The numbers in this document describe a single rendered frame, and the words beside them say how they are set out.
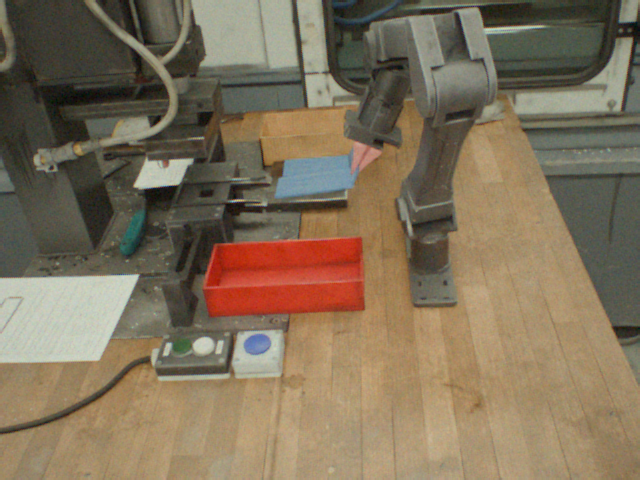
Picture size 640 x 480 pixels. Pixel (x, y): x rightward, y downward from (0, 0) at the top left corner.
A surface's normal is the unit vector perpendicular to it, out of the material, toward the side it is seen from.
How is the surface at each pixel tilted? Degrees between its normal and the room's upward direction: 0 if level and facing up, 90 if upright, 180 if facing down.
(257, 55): 90
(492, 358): 0
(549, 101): 90
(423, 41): 47
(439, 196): 115
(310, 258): 90
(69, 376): 0
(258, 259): 90
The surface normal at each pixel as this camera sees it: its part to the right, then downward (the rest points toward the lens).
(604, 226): -0.10, 0.59
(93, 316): -0.11, -0.82
